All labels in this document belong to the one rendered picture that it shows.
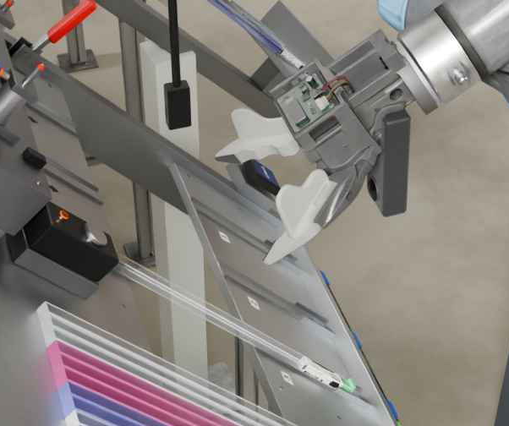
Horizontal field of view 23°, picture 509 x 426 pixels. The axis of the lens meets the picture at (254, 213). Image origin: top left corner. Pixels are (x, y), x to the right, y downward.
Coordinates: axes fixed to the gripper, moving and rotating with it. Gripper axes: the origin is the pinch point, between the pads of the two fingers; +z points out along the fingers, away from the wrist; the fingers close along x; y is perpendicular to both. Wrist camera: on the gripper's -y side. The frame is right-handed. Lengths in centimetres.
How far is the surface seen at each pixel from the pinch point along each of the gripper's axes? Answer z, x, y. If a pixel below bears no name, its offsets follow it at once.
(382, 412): 2.9, 3.0, -33.8
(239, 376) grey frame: 24, -33, -59
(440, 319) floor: 0, -69, -121
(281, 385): 7.8, 5.2, -17.5
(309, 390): 6.7, 3.3, -23.0
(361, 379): 3.4, -2.3, -33.9
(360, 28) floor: -20, -171, -133
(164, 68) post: 6, -54, -21
